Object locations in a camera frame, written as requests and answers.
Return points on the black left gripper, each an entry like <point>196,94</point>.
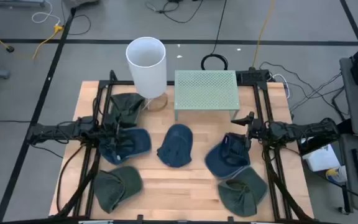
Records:
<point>108,133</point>

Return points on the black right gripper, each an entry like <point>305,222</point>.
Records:
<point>256,130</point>

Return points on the blue denim cap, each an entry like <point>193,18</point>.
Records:
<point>224,163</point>
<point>176,146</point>
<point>137,143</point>

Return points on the dark green cap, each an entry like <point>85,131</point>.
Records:
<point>130,104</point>

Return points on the olive green cap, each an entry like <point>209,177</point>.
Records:
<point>117,186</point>
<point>244,194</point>

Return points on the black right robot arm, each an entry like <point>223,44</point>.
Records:
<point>300,130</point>

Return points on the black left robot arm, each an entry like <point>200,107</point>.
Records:
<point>61,130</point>

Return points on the black power strip box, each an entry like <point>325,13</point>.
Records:
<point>252,76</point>

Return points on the pale green perforated metal shelf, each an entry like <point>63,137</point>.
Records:
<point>207,90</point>

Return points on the white cylindrical lamp shade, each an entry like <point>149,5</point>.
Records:
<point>148,74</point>

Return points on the yellow and blue bottle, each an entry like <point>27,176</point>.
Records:
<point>337,175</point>

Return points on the black aluminium table frame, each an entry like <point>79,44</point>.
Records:
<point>270,174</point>

